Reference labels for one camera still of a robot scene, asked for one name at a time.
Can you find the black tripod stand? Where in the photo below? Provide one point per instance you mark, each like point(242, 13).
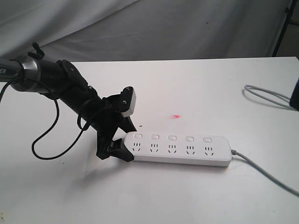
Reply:
point(288, 15)

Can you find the grey backdrop cloth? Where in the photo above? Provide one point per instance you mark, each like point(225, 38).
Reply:
point(134, 30)

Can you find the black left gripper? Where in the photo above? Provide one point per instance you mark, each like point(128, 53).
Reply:
point(107, 121)

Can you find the white five-outlet power strip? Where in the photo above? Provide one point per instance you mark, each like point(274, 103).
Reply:
point(179, 149)

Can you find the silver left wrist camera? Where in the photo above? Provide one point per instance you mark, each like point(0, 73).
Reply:
point(127, 100)

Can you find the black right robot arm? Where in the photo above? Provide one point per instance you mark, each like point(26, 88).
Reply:
point(294, 99)

